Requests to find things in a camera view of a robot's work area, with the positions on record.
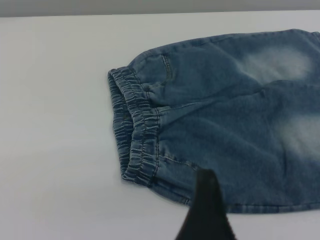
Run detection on blue denim jeans with print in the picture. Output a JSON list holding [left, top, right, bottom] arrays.
[[107, 28, 320, 216]]

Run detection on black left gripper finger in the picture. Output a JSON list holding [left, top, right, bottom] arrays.
[[174, 168, 238, 240]]

